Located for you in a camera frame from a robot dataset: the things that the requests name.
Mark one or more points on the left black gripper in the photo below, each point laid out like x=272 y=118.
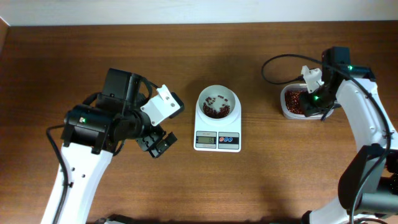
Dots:
x=148 y=144

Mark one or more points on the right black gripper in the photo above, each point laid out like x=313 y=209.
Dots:
x=315 y=107

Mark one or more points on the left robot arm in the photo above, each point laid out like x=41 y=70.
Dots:
x=129 y=107

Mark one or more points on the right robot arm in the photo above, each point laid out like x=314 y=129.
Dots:
x=367 y=190

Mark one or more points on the white digital kitchen scale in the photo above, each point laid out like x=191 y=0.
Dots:
x=218 y=135

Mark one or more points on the clear plastic bean container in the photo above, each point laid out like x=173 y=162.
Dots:
x=286 y=112

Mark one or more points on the white round bowl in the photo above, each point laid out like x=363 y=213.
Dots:
x=217 y=90

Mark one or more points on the red beans in bowl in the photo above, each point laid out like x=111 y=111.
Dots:
x=216 y=107

